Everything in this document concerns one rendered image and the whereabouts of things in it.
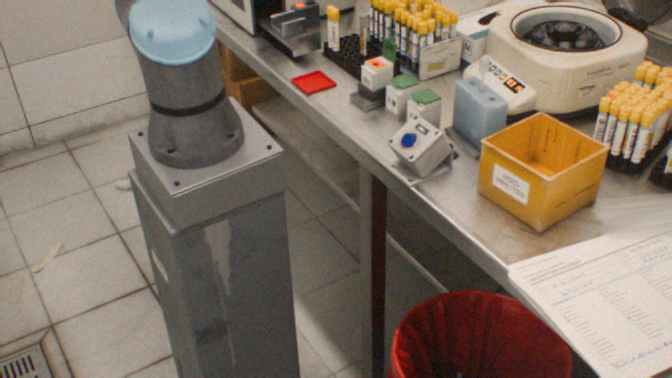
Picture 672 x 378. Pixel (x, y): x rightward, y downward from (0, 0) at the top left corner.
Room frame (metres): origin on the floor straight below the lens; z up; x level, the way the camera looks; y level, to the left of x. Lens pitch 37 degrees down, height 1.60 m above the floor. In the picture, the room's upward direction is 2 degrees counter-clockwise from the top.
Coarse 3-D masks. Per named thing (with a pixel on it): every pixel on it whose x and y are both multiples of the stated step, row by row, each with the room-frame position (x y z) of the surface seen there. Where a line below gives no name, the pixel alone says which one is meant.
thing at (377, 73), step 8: (368, 64) 1.24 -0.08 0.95; (376, 64) 1.24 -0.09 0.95; (384, 64) 1.23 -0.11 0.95; (392, 64) 1.23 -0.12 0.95; (368, 72) 1.22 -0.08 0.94; (376, 72) 1.21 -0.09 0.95; (384, 72) 1.22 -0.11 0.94; (392, 72) 1.23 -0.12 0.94; (368, 80) 1.22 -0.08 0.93; (376, 80) 1.21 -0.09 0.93; (384, 80) 1.22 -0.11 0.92; (376, 88) 1.21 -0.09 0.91
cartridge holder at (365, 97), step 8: (360, 88) 1.24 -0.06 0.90; (368, 88) 1.22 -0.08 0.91; (384, 88) 1.22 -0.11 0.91; (352, 96) 1.23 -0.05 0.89; (360, 96) 1.23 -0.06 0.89; (368, 96) 1.21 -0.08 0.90; (376, 96) 1.21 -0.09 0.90; (384, 96) 1.22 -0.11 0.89; (360, 104) 1.21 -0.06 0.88; (368, 104) 1.20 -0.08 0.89; (376, 104) 1.20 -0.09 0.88
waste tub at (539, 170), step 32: (512, 128) 0.97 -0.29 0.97; (544, 128) 0.99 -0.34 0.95; (480, 160) 0.93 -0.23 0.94; (512, 160) 0.88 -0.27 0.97; (544, 160) 0.98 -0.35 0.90; (576, 160) 0.94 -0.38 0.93; (480, 192) 0.92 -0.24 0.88; (512, 192) 0.87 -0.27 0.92; (544, 192) 0.83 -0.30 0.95; (576, 192) 0.87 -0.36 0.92; (544, 224) 0.83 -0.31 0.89
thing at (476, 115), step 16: (464, 80) 1.12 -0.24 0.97; (464, 96) 1.09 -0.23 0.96; (480, 96) 1.06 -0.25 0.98; (496, 96) 1.06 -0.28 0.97; (464, 112) 1.08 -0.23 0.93; (480, 112) 1.04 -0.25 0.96; (496, 112) 1.03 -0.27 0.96; (448, 128) 1.11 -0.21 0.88; (464, 128) 1.08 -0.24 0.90; (480, 128) 1.04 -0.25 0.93; (496, 128) 1.03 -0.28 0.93; (464, 144) 1.05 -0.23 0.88; (480, 144) 1.03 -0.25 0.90
